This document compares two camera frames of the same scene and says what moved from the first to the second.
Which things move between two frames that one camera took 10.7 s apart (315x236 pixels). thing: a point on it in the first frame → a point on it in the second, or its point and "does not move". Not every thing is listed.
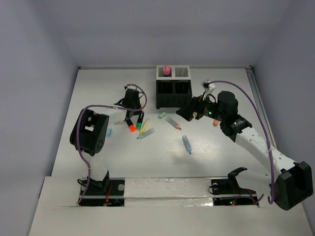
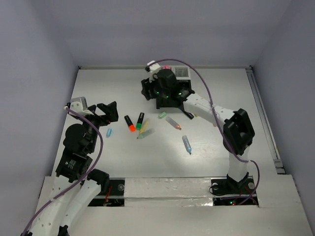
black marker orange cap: (132, 127) does not move
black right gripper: (197, 106) → (146, 86)
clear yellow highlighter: (144, 126) does not move
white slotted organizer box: (177, 73) does not move
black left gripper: (136, 112) → (111, 114)
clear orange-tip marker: (173, 123) does not move
